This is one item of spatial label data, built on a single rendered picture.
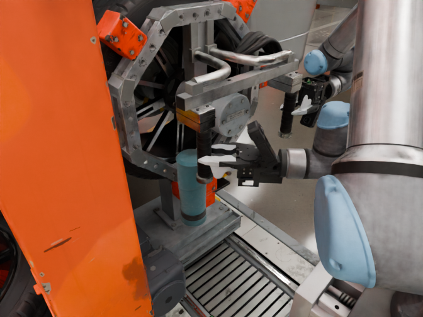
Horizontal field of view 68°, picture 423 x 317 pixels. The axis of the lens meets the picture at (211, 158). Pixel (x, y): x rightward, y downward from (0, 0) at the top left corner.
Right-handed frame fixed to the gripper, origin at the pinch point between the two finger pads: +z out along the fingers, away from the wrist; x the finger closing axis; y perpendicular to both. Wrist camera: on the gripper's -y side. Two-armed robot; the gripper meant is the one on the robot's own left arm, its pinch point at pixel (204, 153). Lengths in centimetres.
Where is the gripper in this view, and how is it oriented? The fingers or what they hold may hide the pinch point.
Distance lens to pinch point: 76.7
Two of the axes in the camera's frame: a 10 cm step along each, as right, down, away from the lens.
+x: 0.6, -5.7, 8.2
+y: 0.0, 8.2, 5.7
